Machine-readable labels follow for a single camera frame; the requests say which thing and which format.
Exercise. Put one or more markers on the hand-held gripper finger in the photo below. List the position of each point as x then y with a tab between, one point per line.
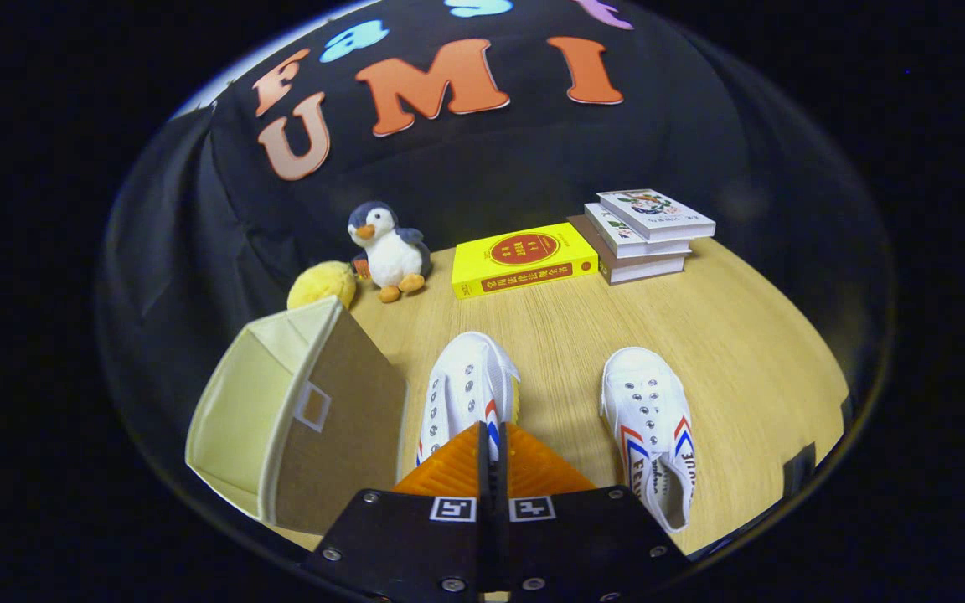
483	469
502	469

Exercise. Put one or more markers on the white canvas shoe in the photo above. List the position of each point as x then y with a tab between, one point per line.
466	377
646	394

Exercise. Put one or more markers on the brown fabric storage box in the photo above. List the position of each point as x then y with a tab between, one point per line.
340	444

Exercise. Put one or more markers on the yellow book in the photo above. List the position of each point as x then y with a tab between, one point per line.
524	251

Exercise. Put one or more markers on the penguin plush toy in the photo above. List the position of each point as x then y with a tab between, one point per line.
390	255

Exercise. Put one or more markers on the brown cover book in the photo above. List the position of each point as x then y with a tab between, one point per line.
642	268

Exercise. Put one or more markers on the yellow plush ball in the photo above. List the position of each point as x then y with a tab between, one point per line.
321	283

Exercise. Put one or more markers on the white paperback book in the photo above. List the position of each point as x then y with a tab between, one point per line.
608	226

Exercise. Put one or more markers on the white illustrated book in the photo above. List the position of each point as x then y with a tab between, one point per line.
650	208

